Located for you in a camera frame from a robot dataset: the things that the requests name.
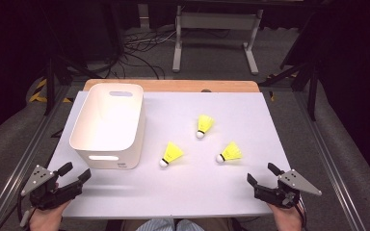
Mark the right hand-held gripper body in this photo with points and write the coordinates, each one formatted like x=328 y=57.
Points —
x=282 y=194

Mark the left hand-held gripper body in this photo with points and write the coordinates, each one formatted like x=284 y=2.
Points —
x=43 y=192

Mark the yellow shuttlecock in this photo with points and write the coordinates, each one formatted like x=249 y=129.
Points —
x=172 y=153
x=205 y=123
x=232 y=151

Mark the white plastic bin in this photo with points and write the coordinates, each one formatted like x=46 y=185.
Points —
x=109 y=122

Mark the person's right hand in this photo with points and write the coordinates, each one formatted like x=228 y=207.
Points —
x=285 y=219

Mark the person's left hand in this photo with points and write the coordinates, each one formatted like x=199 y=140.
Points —
x=46 y=218

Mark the white flat board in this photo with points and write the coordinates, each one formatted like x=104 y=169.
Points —
x=189 y=192

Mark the yellow black hazard tape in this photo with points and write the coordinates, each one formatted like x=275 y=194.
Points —
x=38 y=93

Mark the black metal stand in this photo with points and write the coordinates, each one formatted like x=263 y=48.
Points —
x=313 y=93

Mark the black tripod stand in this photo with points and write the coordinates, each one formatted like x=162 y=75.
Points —
x=49 y=83

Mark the aluminium rail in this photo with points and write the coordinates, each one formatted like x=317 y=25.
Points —
x=25 y=160
x=328 y=160

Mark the white metal stand frame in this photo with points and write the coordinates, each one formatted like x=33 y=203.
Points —
x=218 y=20

